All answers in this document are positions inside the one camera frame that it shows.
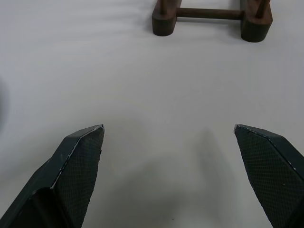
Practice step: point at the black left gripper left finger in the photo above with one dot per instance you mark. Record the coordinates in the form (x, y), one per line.
(71, 175)

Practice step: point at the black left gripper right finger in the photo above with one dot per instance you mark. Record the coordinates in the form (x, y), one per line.
(268, 171)

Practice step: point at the dark wooden rack stand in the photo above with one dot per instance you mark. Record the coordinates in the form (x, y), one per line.
(209, 14)

